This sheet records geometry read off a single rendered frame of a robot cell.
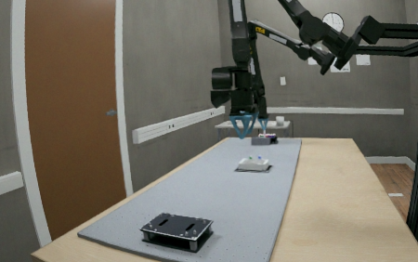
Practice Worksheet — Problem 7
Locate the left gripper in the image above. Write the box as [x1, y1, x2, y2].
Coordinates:
[229, 88, 259, 139]

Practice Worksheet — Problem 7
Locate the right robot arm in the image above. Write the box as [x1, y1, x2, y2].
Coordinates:
[247, 20, 331, 115]

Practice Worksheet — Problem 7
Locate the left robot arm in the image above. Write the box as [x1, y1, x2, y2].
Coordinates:
[211, 0, 355, 109]

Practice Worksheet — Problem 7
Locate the white grid rack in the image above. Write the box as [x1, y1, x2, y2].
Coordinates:
[239, 159, 268, 171]

